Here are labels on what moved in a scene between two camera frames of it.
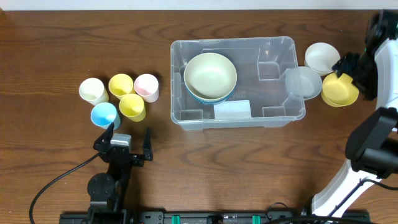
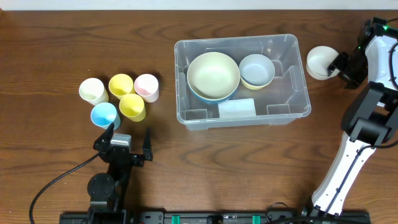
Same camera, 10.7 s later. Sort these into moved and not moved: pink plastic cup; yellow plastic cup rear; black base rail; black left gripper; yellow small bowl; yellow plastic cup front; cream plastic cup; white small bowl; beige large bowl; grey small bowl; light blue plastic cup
Moved: white small bowl; grey small bowl; yellow small bowl
Not moved: black left gripper; cream plastic cup; black base rail; light blue plastic cup; yellow plastic cup front; beige large bowl; yellow plastic cup rear; pink plastic cup
